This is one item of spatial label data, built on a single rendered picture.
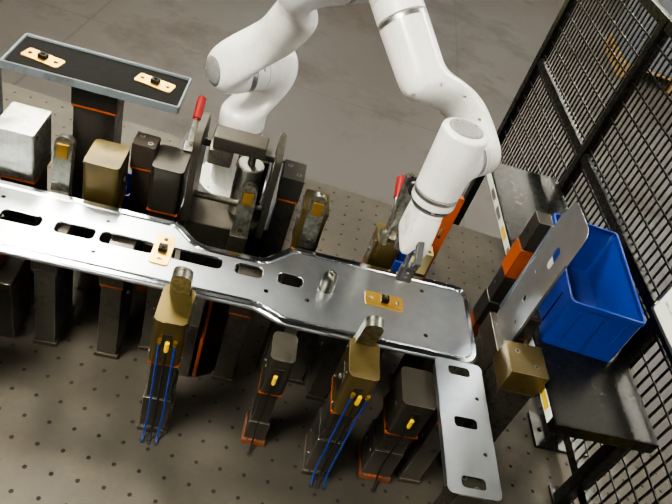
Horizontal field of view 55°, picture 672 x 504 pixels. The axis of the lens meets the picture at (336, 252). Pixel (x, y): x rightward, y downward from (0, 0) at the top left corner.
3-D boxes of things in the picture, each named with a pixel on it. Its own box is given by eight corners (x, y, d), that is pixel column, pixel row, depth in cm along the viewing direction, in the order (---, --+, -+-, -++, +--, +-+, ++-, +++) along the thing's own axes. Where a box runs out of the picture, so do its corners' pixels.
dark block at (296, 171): (245, 307, 166) (282, 176, 139) (249, 287, 171) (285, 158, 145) (264, 311, 167) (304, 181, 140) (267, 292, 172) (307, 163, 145)
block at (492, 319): (442, 430, 155) (497, 352, 136) (438, 389, 164) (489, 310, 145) (454, 433, 156) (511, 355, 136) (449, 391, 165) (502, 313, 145)
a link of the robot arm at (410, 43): (428, 28, 125) (479, 178, 125) (368, 32, 115) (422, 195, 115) (462, 5, 118) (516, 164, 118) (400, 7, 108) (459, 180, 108)
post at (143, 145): (119, 275, 162) (131, 142, 136) (124, 262, 166) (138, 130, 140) (139, 280, 163) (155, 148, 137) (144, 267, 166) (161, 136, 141)
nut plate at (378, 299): (364, 303, 135) (366, 299, 135) (364, 290, 138) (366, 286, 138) (403, 312, 137) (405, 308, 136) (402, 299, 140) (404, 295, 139)
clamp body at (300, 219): (265, 321, 165) (301, 209, 141) (270, 291, 173) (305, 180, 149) (290, 327, 166) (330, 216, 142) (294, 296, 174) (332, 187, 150)
